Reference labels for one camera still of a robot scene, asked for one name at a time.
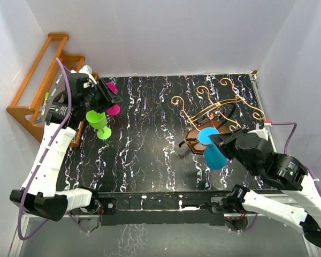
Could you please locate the green capped marker pen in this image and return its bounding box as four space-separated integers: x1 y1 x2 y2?
41 92 49 116

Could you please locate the blue wine glass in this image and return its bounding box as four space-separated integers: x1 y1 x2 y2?
197 127 227 170

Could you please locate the wooden tiered shelf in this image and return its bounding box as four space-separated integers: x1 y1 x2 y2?
6 32 85 142

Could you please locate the pink wine glass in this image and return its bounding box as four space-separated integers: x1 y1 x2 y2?
106 83 121 116

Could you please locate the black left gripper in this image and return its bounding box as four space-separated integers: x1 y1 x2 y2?
81 79 122 114

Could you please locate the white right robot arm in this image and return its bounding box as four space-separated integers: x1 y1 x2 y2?
208 128 321 248

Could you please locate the green wine glass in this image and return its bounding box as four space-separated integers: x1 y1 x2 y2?
86 110 112 140

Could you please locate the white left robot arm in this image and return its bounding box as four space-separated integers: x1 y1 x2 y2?
10 65 122 221

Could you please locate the aluminium frame rail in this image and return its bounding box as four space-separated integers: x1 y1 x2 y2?
9 74 320 257

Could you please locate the gold wire wine glass rack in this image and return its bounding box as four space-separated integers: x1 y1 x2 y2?
171 78 265 155

